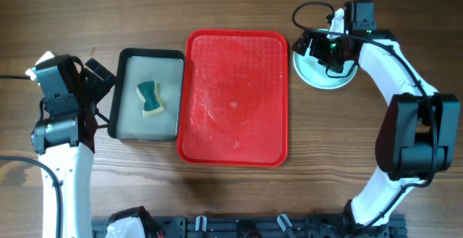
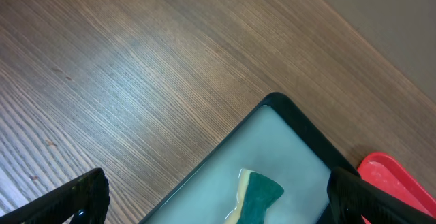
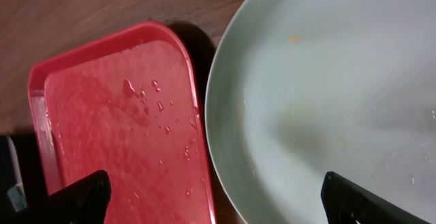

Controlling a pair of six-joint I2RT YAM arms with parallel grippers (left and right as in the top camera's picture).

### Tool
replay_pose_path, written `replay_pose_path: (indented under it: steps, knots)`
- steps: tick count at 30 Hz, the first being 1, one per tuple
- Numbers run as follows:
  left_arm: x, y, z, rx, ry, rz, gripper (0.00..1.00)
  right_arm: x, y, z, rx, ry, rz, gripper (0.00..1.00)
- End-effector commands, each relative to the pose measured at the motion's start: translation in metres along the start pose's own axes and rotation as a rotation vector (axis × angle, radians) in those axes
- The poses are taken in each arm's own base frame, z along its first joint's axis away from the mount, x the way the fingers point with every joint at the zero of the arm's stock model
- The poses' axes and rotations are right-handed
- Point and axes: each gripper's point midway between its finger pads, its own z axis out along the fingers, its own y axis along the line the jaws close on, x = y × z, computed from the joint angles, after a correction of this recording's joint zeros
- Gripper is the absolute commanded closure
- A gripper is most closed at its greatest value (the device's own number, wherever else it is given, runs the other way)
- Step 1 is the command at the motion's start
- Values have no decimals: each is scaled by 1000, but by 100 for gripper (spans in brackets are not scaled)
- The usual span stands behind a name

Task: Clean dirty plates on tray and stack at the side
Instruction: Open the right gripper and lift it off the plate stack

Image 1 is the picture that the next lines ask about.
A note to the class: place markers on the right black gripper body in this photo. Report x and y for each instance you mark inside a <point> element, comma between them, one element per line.
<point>316,46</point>

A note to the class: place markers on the mint green plate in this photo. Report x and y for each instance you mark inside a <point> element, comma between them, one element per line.
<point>314,74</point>

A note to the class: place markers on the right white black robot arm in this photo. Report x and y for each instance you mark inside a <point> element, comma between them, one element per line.
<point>418,133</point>

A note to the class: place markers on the red plastic tray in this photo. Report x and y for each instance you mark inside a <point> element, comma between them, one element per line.
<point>234,109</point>

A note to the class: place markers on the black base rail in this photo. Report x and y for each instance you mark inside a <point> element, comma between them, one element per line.
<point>325,225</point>

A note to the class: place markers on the green yellow sponge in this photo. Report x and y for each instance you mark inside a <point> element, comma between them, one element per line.
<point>148,93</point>

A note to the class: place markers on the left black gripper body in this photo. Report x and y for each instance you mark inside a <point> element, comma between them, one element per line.
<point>93,80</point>

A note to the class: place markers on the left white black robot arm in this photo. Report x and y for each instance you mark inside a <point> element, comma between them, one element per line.
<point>64,140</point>

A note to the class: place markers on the black tray with water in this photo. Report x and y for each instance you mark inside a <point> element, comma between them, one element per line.
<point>137,65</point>

